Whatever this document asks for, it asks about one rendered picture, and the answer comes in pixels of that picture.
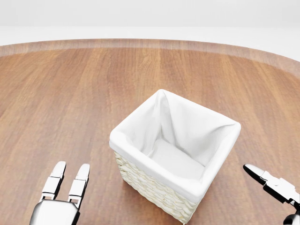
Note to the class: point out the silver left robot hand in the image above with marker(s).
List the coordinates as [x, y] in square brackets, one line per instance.
[54, 211]

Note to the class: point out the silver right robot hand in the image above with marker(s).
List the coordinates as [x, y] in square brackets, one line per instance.
[279, 185]

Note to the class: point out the woven basket with white liner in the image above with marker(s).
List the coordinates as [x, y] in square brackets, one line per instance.
[174, 154]

